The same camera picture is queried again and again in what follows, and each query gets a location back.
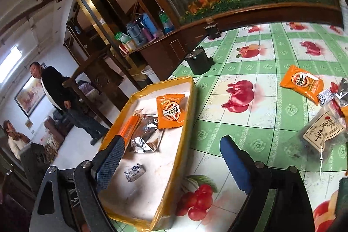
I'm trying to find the black white spotted candy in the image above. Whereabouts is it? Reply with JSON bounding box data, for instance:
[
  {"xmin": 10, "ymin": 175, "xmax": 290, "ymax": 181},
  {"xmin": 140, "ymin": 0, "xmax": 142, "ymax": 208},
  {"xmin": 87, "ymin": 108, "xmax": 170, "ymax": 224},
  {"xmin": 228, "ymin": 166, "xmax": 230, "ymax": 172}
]
[{"xmin": 318, "ymin": 88, "xmax": 336, "ymax": 107}]

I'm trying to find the framed wall painting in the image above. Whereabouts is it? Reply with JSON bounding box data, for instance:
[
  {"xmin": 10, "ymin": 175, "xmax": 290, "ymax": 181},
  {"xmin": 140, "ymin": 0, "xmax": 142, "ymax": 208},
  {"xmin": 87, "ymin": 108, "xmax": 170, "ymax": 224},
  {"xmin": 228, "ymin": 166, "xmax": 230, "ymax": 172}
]
[{"xmin": 14, "ymin": 75, "xmax": 46, "ymax": 117}]

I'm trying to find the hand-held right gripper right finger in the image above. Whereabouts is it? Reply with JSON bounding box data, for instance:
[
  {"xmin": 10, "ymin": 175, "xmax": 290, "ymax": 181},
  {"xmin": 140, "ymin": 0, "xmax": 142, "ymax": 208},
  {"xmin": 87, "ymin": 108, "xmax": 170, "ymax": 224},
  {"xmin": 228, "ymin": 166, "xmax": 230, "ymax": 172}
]
[{"xmin": 220, "ymin": 135, "xmax": 316, "ymax": 232}]

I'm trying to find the black silver packet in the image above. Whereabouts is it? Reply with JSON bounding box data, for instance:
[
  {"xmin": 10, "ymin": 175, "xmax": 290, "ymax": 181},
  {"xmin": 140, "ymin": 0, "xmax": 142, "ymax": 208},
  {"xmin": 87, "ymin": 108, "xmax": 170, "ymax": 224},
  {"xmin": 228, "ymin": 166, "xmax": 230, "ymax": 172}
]
[{"xmin": 336, "ymin": 78, "xmax": 348, "ymax": 107}]

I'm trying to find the silver foil packet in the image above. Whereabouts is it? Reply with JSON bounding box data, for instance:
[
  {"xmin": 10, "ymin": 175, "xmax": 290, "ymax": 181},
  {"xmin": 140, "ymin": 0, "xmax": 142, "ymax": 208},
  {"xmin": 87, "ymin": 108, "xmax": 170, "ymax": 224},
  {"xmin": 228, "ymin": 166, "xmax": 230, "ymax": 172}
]
[{"xmin": 130, "ymin": 114, "xmax": 165, "ymax": 154}]

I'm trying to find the red snack stick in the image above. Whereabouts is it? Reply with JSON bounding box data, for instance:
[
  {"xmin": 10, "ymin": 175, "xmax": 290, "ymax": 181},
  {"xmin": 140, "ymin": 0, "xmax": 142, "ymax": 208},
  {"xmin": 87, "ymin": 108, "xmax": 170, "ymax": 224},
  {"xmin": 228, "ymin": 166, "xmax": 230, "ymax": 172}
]
[{"xmin": 329, "ymin": 99, "xmax": 348, "ymax": 129}]

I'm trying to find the green fruit print tablecloth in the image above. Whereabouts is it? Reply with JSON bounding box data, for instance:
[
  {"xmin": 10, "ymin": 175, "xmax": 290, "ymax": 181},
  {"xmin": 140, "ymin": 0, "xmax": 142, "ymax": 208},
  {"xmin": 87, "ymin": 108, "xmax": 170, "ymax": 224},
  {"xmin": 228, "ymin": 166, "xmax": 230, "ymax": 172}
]
[{"xmin": 109, "ymin": 22, "xmax": 348, "ymax": 232}]

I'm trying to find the green plastic bag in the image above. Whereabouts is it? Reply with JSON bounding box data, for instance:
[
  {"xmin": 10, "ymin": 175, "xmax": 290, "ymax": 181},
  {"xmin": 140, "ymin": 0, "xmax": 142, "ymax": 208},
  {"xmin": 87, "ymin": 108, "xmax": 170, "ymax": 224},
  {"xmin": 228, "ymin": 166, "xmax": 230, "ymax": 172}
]
[{"xmin": 114, "ymin": 32, "xmax": 131, "ymax": 45}]

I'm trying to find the black round container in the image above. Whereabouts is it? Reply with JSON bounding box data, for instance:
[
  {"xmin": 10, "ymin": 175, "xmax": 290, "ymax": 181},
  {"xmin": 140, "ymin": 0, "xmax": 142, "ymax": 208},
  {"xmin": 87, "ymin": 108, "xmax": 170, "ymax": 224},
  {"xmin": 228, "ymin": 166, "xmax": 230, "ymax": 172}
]
[{"xmin": 185, "ymin": 45, "xmax": 214, "ymax": 75}]

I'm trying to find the long orange snack packet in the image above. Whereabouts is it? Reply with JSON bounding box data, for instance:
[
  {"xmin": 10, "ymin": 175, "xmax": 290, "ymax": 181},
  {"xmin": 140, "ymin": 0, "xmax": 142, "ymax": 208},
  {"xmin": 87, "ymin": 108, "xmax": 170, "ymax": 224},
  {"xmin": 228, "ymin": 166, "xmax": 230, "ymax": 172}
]
[{"xmin": 120, "ymin": 110, "xmax": 143, "ymax": 145}]

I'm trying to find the wooden shelf cabinet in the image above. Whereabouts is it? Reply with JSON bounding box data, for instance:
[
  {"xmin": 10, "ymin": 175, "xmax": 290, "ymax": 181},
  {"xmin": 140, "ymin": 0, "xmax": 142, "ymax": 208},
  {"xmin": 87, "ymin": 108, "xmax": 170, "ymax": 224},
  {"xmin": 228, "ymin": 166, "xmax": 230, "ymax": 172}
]
[{"xmin": 64, "ymin": 0, "xmax": 207, "ymax": 86}]

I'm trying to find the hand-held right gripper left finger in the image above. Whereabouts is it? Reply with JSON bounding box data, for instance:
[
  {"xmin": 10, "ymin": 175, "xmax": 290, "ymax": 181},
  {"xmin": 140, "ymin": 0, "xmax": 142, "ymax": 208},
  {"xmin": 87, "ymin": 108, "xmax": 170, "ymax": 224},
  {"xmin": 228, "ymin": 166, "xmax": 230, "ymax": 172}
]
[{"xmin": 28, "ymin": 135, "xmax": 125, "ymax": 232}]

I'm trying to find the beige label plum packet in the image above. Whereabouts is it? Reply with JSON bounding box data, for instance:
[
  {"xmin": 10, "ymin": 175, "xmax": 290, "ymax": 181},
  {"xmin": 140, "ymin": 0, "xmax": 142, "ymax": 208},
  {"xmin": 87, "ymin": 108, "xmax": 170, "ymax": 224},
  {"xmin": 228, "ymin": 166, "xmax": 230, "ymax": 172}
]
[{"xmin": 283, "ymin": 105, "xmax": 348, "ymax": 175}]

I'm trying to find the yellow cardboard tray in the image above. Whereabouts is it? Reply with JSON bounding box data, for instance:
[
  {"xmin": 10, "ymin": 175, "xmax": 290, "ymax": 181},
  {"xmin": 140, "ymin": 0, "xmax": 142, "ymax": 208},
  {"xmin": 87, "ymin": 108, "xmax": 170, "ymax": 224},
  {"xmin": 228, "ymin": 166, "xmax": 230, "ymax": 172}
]
[{"xmin": 98, "ymin": 76, "xmax": 197, "ymax": 232}]

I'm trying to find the orange round logo packet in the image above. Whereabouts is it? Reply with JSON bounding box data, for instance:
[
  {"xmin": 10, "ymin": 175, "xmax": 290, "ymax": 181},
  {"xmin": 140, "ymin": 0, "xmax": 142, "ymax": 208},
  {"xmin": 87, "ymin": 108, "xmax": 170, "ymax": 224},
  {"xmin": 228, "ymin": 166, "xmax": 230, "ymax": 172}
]
[
  {"xmin": 156, "ymin": 93, "xmax": 186, "ymax": 130},
  {"xmin": 280, "ymin": 65, "xmax": 324, "ymax": 105}
]

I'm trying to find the ceiling light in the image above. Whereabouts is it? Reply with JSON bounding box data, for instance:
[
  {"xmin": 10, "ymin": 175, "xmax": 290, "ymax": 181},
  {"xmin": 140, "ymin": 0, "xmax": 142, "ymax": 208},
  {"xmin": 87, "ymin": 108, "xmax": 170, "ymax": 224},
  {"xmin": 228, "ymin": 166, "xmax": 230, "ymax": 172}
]
[{"xmin": 0, "ymin": 46, "xmax": 22, "ymax": 83}]

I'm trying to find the dark green snack packet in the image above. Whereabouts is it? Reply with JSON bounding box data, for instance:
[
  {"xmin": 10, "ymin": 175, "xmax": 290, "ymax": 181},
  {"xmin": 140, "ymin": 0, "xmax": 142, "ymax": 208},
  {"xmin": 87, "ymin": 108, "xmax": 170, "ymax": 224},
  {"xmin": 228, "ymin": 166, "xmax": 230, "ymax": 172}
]
[{"xmin": 334, "ymin": 178, "xmax": 348, "ymax": 219}]

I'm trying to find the white bin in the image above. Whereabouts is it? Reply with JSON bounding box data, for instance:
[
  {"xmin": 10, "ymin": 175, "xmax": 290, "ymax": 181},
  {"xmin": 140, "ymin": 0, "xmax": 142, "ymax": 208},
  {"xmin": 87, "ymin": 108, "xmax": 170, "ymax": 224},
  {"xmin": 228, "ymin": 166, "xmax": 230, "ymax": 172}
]
[{"xmin": 141, "ymin": 65, "xmax": 157, "ymax": 83}]

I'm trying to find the grey kettle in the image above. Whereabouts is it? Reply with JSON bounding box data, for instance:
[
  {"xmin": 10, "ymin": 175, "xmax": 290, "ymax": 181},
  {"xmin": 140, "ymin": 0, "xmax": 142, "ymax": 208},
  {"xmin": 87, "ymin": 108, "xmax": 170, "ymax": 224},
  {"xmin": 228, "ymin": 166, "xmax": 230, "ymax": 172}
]
[{"xmin": 126, "ymin": 21, "xmax": 147, "ymax": 46}]

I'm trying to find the blue thermos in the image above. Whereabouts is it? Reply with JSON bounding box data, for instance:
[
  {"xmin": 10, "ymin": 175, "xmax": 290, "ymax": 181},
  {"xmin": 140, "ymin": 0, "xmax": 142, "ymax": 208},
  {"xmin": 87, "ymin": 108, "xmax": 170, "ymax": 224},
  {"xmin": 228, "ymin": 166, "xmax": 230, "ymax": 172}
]
[{"xmin": 142, "ymin": 13, "xmax": 158, "ymax": 37}]

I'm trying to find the small black jar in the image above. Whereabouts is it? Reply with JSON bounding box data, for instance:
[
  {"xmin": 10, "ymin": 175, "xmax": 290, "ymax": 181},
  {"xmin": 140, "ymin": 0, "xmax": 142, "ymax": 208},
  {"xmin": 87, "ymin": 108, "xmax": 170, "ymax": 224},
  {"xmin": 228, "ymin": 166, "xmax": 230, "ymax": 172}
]
[{"xmin": 204, "ymin": 22, "xmax": 222, "ymax": 40}]

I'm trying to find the small blue white candy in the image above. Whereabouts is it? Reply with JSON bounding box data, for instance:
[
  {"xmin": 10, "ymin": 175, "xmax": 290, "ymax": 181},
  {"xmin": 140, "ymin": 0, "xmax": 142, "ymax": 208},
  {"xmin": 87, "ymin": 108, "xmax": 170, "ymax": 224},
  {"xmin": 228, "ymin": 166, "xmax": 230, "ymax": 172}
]
[{"xmin": 124, "ymin": 163, "xmax": 146, "ymax": 182}]

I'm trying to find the carved wooden chair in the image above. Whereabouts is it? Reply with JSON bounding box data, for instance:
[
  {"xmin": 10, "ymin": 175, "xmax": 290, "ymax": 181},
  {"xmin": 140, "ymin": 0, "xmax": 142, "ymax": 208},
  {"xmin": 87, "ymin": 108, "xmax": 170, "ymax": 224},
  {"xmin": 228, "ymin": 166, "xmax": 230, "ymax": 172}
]
[{"xmin": 62, "ymin": 44, "xmax": 128, "ymax": 128}]

